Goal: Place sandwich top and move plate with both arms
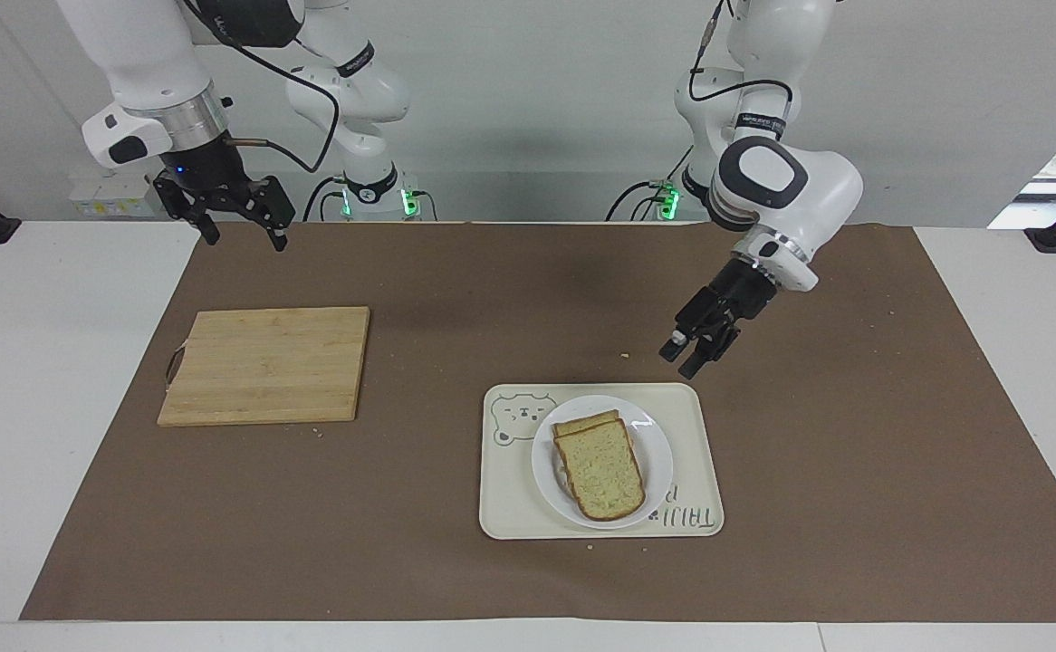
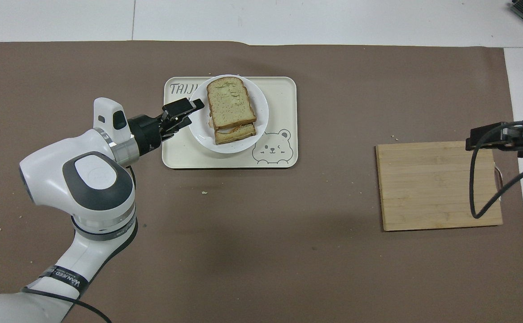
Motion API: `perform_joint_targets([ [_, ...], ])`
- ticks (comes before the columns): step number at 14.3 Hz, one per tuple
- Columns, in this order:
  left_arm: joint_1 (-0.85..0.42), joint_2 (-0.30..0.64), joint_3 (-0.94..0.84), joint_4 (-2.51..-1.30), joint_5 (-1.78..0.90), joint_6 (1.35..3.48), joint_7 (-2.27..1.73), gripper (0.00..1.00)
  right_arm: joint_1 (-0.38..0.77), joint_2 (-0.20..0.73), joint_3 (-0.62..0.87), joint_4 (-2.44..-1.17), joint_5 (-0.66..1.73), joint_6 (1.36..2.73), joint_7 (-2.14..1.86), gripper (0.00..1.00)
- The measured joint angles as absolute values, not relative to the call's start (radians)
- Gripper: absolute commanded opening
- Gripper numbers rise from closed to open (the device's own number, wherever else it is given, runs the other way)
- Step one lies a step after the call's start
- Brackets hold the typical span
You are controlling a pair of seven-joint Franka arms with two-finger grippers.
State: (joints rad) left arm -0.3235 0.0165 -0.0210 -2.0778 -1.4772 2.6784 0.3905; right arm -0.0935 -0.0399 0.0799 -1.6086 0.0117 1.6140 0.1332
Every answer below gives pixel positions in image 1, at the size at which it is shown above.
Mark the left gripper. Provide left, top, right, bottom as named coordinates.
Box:
left=658, top=259, right=779, bottom=380

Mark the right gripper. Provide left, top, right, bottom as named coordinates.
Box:
left=152, top=133, right=297, bottom=254

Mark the white round plate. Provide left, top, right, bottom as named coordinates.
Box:
left=531, top=394, right=676, bottom=532

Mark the toast bread slice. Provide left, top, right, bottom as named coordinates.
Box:
left=552, top=417, right=648, bottom=523
left=552, top=408, right=622, bottom=439

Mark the wooden cutting board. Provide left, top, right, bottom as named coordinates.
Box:
left=157, top=306, right=372, bottom=428

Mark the cream tray with bear print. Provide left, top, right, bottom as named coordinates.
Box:
left=478, top=382, right=726, bottom=542

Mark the black cable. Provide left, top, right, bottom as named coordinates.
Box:
left=687, top=0, right=794, bottom=115
left=182, top=0, right=341, bottom=175
left=302, top=175, right=349, bottom=223
left=606, top=179, right=667, bottom=222

